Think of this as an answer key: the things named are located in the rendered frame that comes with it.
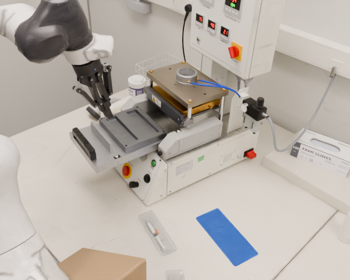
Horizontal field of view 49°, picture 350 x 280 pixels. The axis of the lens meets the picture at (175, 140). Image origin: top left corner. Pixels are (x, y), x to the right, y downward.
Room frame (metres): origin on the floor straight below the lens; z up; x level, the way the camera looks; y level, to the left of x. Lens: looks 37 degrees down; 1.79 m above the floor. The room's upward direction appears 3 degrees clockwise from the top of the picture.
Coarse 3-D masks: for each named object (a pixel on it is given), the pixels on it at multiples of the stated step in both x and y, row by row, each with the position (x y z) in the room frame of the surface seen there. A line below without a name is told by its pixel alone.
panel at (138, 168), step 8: (152, 152) 1.06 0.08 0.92; (136, 160) 1.09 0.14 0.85; (152, 160) 1.04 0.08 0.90; (160, 160) 1.02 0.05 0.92; (120, 168) 1.13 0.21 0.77; (136, 168) 1.07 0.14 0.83; (144, 168) 1.05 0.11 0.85; (152, 168) 1.02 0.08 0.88; (128, 176) 1.08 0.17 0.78; (136, 176) 1.05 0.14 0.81; (152, 176) 1.00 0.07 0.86; (128, 184) 1.06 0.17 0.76; (144, 184) 1.01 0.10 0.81; (136, 192) 1.01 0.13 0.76; (144, 192) 0.99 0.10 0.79; (144, 200) 0.97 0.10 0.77
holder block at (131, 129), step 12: (132, 108) 1.22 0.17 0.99; (108, 120) 1.15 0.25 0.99; (120, 120) 1.14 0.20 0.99; (132, 120) 1.15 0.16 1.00; (144, 120) 1.17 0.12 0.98; (108, 132) 1.09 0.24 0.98; (120, 132) 1.09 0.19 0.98; (132, 132) 1.07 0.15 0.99; (144, 132) 1.08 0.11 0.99; (156, 132) 1.10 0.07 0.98; (120, 144) 1.02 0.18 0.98; (132, 144) 1.00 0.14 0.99; (144, 144) 1.03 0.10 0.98
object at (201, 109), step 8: (152, 88) 1.28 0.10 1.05; (160, 88) 1.27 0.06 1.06; (168, 96) 1.22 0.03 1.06; (176, 104) 1.17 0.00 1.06; (200, 104) 1.17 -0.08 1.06; (208, 104) 1.19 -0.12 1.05; (216, 104) 1.21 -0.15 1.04; (184, 112) 1.12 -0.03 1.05; (192, 112) 1.14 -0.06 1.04; (200, 112) 1.17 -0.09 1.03
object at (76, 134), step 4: (76, 128) 1.06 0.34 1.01; (72, 132) 1.06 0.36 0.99; (76, 132) 1.04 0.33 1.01; (80, 132) 1.04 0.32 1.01; (76, 136) 1.03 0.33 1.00; (80, 136) 1.02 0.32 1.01; (80, 140) 1.00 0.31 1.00; (84, 140) 1.00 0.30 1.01; (84, 144) 0.98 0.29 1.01; (88, 144) 0.97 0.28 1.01; (84, 148) 0.98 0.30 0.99; (88, 148) 0.96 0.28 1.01; (92, 148) 0.96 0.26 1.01; (88, 152) 0.95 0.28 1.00; (92, 152) 0.95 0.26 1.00; (92, 156) 0.94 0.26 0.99
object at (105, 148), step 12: (84, 132) 1.09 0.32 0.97; (96, 132) 1.07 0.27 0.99; (96, 144) 1.03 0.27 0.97; (108, 144) 0.99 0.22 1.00; (156, 144) 1.05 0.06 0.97; (84, 156) 0.99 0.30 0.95; (96, 156) 0.96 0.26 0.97; (108, 156) 0.97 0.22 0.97; (132, 156) 0.99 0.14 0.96; (96, 168) 0.91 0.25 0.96; (108, 168) 0.94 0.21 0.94
